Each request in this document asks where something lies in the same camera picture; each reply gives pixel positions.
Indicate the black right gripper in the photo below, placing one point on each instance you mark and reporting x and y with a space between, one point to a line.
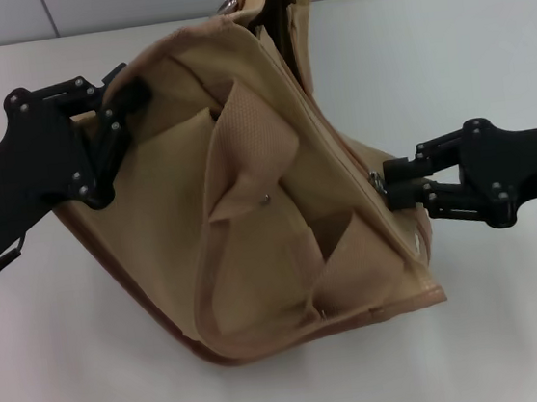
511 163

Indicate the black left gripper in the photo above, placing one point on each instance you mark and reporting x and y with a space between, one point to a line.
26 160

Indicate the silver metal zipper pull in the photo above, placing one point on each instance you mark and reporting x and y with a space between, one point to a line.
377 181

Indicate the khaki canvas food bag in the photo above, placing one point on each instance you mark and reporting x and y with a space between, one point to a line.
167 251

